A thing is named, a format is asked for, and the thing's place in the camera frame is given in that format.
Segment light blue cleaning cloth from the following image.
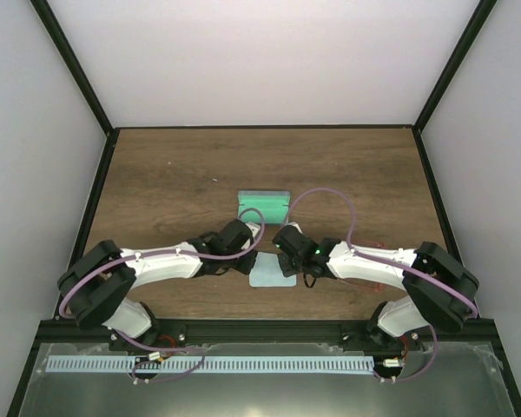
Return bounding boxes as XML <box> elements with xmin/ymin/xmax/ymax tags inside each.
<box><xmin>248</xmin><ymin>252</ymin><xmax>297</xmax><ymax>288</ymax></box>

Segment light blue glasses case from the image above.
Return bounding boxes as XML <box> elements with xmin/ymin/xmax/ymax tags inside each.
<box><xmin>237</xmin><ymin>190</ymin><xmax>291</xmax><ymax>225</ymax></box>

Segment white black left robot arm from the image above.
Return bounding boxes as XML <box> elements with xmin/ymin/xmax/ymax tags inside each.
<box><xmin>57</xmin><ymin>219</ymin><xmax>264</xmax><ymax>351</ymax></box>

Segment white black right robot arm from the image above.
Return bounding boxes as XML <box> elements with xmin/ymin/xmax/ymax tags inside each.
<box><xmin>273</xmin><ymin>223</ymin><xmax>479</xmax><ymax>350</ymax></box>

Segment red transparent sunglasses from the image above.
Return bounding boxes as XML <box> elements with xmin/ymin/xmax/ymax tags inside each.
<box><xmin>343</xmin><ymin>239</ymin><xmax>385</xmax><ymax>294</ymax></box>

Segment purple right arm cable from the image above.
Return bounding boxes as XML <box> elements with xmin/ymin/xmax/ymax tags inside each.
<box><xmin>281</xmin><ymin>187</ymin><xmax>479</xmax><ymax>384</ymax></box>

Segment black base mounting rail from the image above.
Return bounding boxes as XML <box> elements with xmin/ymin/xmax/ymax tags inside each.
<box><xmin>38</xmin><ymin>318</ymin><xmax>496</xmax><ymax>354</ymax></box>

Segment light blue slotted cable duct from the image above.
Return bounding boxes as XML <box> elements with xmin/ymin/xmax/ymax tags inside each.
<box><xmin>45</xmin><ymin>355</ymin><xmax>374</xmax><ymax>375</ymax></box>

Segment black right frame post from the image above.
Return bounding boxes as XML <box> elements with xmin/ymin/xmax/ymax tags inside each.
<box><xmin>413</xmin><ymin>0</ymin><xmax>498</xmax><ymax>134</ymax></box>

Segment black aluminium frame post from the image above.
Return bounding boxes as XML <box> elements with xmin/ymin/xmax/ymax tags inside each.
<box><xmin>30</xmin><ymin>0</ymin><xmax>114</xmax><ymax>136</ymax></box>

